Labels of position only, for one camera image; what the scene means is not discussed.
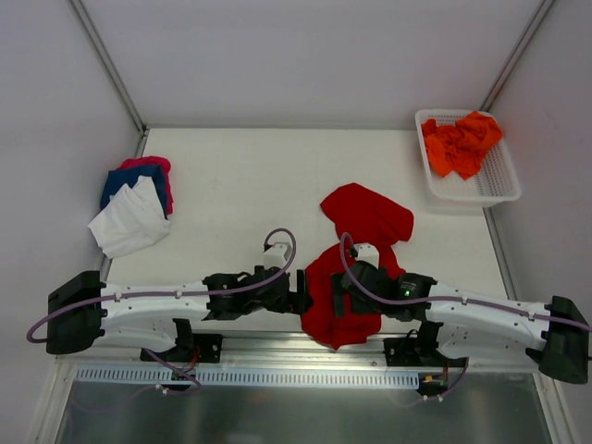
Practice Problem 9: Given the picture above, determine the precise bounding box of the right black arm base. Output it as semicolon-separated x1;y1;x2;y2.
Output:
383;322;466;368

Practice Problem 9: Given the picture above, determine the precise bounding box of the red t shirt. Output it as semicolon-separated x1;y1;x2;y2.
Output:
301;183;414;350

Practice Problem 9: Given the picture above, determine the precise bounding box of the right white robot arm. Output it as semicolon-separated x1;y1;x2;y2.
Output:
330;261;591;385

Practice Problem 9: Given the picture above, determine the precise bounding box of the purple cable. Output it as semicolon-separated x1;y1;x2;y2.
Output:
339;232;592;332
26;228;298;346

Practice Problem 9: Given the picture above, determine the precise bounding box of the aluminium mounting rail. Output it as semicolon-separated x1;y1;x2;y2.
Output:
55;328;542;371

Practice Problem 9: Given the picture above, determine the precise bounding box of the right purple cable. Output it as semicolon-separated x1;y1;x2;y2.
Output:
339;232;592;332

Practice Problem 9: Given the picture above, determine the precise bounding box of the white plastic basket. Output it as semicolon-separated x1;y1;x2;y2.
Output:
415;108;522;212

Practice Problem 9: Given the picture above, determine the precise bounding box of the blue folded t shirt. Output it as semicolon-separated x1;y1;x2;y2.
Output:
100;170;168;221

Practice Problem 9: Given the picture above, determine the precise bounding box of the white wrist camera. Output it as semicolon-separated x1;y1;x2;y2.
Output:
349;243;379;268
263;242;292;269

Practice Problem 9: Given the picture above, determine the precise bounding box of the orange t shirt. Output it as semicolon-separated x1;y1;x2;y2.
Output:
421;111;503;180

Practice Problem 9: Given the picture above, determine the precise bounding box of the white folded t shirt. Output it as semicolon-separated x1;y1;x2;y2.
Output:
87;175;171;260

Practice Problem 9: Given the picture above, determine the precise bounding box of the white slotted cable duct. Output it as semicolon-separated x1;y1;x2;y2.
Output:
75;365;420;390

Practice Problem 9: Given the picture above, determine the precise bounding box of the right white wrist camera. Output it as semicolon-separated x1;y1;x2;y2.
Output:
349;243;379;268

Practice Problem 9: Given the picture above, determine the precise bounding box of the pink folded t shirt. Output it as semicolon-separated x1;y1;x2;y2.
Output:
117;155;174;216

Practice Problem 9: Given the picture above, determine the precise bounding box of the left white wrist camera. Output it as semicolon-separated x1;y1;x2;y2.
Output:
263;242;292;269

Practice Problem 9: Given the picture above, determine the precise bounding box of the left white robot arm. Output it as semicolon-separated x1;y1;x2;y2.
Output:
45;265;313;361

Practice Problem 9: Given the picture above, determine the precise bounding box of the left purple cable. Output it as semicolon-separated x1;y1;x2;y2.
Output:
26;228;298;346

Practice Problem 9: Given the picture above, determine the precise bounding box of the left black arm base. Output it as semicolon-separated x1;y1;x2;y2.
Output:
152;318;224;365

